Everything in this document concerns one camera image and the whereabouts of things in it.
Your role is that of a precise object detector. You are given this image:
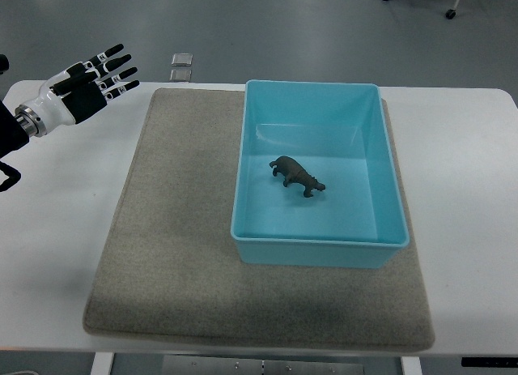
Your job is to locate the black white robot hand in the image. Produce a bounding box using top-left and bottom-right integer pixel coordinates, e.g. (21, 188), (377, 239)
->
(15, 44), (139, 138)

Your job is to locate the right black caster wheel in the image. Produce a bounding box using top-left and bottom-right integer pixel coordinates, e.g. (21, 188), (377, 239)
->
(445, 10), (456, 19)

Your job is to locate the grey metal table frame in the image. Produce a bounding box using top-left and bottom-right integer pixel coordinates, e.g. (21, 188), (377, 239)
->
(91, 352), (422, 375)

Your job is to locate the metal floor plate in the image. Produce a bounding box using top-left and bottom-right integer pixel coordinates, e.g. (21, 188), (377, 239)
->
(171, 53), (193, 66)
(169, 69), (192, 83)

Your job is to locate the blue plastic box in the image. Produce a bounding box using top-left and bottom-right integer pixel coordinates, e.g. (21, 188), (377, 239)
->
(231, 80), (410, 268)

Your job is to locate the upper metal floor plate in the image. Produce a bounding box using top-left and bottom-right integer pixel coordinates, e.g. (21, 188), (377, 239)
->
(171, 53), (193, 66)

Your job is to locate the black label strip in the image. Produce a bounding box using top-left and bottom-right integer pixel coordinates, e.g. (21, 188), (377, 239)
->
(461, 356), (518, 369)

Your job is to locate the brown toy hippo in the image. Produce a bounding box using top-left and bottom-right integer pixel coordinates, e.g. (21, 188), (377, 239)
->
(269, 156), (326, 198)

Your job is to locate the lower metal floor plate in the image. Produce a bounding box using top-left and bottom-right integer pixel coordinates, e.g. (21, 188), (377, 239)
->
(169, 69), (192, 83)

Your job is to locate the grey felt mat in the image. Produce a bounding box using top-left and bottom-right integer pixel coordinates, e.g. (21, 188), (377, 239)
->
(83, 89), (435, 352)

